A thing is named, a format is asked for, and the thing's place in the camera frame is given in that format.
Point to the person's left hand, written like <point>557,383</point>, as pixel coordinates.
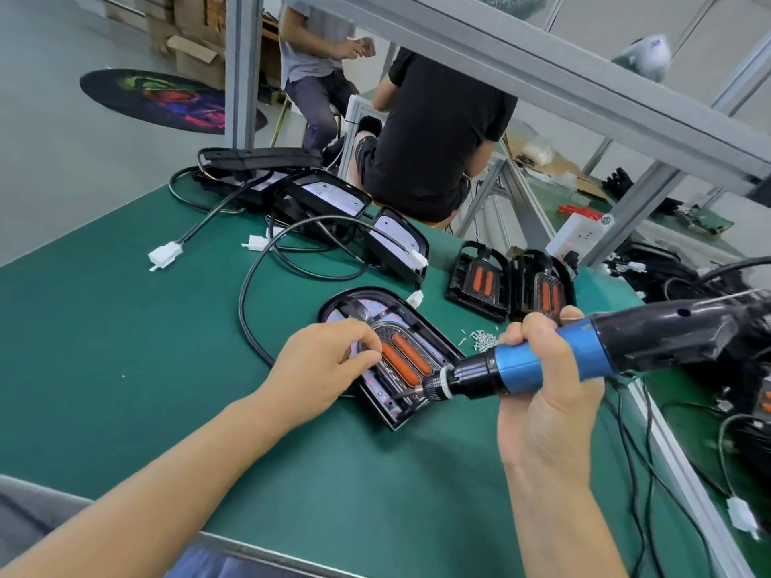
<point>313,370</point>

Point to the person's right hand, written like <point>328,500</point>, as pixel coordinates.
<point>545,424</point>

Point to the person's right fingers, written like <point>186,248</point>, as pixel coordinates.
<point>539,331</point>

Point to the person's left thumb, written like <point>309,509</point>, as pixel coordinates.
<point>361,367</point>

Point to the blue black electric screwdriver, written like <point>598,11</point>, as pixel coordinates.
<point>602,349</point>

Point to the person's left forearm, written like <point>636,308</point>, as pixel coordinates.
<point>150,499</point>

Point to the person's right forearm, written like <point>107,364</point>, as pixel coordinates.
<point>560,523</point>

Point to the black lamp housing orange strips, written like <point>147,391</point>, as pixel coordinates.
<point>542,282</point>
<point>479,282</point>

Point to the pile of small metal screws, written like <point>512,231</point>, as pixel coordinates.
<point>482,340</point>

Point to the white power strip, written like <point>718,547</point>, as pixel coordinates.
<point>578,234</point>

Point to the red plastic part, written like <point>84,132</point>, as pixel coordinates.
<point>579,211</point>

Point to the black lamp with clear lens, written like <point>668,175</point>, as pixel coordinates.
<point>328,195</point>
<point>394,243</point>
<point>253,159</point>

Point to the heap of black lamp parts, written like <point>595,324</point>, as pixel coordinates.
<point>668,270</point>

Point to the flat cardboard sheet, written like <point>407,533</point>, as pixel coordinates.
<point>566,171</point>

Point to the clear plastic bag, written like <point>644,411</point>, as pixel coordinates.
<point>538,152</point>

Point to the green table mat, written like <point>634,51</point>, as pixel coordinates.
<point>180,355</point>

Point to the green circuit board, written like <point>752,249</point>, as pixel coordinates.
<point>705,220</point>

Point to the person's blue clothing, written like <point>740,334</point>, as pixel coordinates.
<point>202,562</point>

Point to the white hanging device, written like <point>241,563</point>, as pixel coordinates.
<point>644,57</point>

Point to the round colourful floor rug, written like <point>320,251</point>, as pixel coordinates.
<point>162,99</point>

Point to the stack of cardboard boxes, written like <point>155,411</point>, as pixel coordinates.
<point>193,36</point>

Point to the slanted aluminium frame strut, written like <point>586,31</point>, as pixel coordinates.
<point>632,213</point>

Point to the aluminium frame beam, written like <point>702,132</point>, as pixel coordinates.
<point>542,72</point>

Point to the aluminium frame post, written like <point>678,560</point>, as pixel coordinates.
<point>244,72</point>

